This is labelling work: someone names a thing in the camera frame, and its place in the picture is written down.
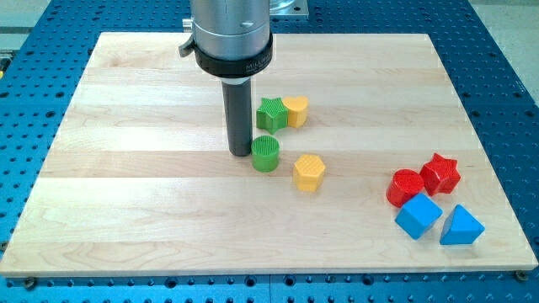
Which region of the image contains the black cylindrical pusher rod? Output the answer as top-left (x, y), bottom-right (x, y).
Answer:
top-left (221, 78), bottom-right (253, 157)

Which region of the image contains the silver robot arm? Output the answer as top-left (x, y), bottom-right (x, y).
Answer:
top-left (179, 0), bottom-right (273, 157)

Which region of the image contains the green star block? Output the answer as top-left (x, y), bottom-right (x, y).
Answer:
top-left (256, 98), bottom-right (288, 134)

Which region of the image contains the yellow heart block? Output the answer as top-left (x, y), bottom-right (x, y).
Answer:
top-left (282, 96), bottom-right (309, 128)

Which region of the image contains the red star block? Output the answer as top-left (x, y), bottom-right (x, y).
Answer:
top-left (419, 153), bottom-right (461, 196)

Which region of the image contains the green cylinder block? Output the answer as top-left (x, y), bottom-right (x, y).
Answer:
top-left (251, 136), bottom-right (280, 173)

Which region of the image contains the yellow hexagon block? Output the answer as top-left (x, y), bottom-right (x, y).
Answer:
top-left (292, 154), bottom-right (326, 192)

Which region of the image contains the wooden board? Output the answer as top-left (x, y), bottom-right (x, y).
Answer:
top-left (1, 33), bottom-right (537, 277)

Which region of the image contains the red cylinder block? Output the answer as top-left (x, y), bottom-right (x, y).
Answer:
top-left (386, 169), bottom-right (424, 208)

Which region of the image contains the blue cube block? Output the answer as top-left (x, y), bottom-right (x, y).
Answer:
top-left (395, 194), bottom-right (443, 240)

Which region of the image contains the blue triangle block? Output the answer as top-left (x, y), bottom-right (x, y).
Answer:
top-left (440, 205), bottom-right (485, 245)

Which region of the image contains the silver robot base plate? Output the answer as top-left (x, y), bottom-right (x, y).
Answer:
top-left (269, 0), bottom-right (309, 19)

